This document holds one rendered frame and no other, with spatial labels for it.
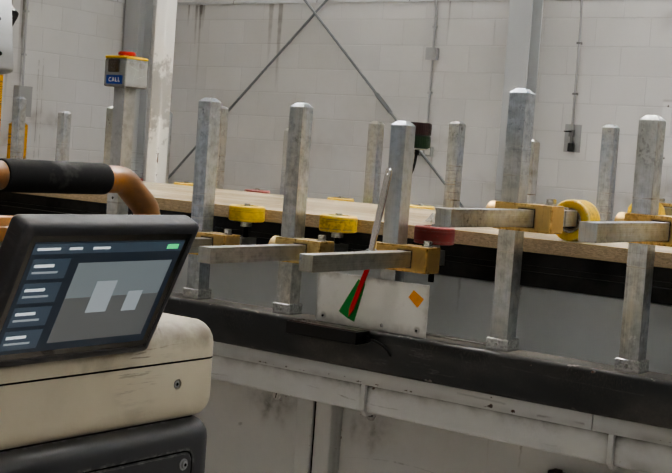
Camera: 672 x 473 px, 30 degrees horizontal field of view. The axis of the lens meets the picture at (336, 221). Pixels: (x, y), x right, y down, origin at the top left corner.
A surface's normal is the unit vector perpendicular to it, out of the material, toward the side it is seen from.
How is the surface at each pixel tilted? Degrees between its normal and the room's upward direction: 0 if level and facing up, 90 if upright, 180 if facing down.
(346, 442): 90
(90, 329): 115
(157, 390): 90
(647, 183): 90
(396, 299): 90
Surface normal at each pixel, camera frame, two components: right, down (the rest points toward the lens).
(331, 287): -0.58, 0.00
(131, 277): 0.70, 0.50
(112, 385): 0.81, 0.09
